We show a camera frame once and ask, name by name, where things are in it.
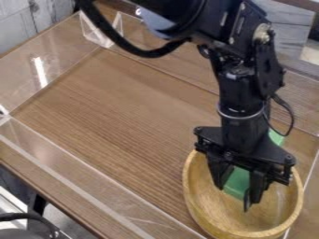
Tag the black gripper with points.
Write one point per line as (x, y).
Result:
(240, 144)

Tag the green rectangular block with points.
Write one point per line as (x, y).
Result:
(238, 182)

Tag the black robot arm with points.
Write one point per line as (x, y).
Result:
(235, 37)

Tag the brown wooden bowl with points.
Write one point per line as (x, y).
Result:
(218, 211)

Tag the black table leg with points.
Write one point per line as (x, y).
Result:
(39, 204)

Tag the clear acrylic front wall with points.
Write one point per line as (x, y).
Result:
(112, 211)

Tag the clear acrylic corner bracket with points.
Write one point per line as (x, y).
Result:
(94, 34)

